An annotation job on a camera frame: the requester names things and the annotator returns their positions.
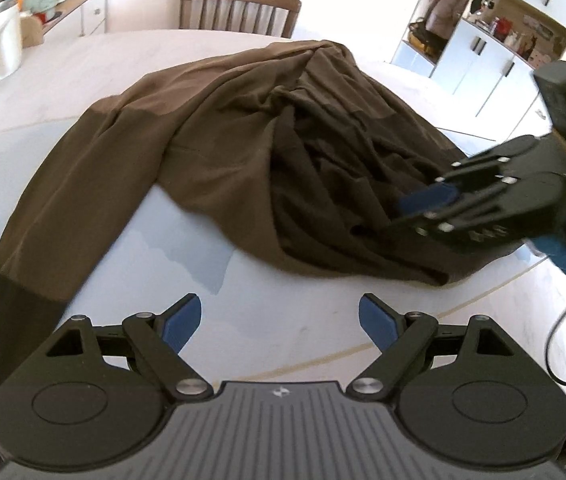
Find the brown colour-block sweater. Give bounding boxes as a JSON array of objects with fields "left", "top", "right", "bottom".
[{"left": 0, "top": 41, "right": 516, "bottom": 385}]

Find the white wall cabinet row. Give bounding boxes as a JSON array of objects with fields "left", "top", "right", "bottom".
[{"left": 391, "top": 0, "right": 566, "bottom": 142}]

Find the mint green mug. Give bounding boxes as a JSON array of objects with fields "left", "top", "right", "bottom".
[{"left": 18, "top": 0, "right": 66, "bottom": 23}]

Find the wooden slatted chair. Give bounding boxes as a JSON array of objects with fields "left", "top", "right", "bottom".
[{"left": 179, "top": 0, "right": 301, "bottom": 39}]

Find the wooden white sideboard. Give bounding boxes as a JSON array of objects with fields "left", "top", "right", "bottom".
[{"left": 20, "top": 0, "right": 107, "bottom": 49}]

